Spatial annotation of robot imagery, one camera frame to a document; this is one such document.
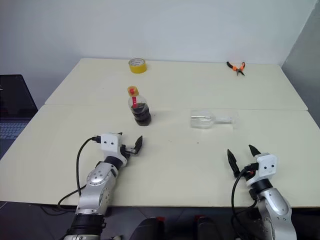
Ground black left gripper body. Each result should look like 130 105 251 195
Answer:
120 144 137 161

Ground clear wine glass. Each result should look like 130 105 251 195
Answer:
190 108 240 130

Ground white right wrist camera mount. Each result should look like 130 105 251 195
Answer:
245 152 278 187

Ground dark soda bottle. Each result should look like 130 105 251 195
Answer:
127 85 153 127

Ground orange and black pliers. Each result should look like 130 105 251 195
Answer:
226 60 247 77

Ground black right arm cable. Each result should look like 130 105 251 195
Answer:
230 165 259 240

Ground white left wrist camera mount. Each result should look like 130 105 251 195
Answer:
99 133 129 167

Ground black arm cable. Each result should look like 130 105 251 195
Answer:
57 135 102 211
230 165 259 240

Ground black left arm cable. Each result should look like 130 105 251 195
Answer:
57 135 102 211

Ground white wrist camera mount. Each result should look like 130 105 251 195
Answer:
245 152 278 187
99 133 129 167

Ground dark rounded shape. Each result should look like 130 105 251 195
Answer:
134 216 166 240
194 214 227 240

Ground dark laptop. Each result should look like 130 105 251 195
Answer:
0 74 39 161

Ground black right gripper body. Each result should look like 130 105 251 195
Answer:
243 162 260 182

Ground yellow tape roll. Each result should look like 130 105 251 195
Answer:
128 57 148 75

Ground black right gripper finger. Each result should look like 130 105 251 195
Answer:
247 144 262 158
226 148 241 179

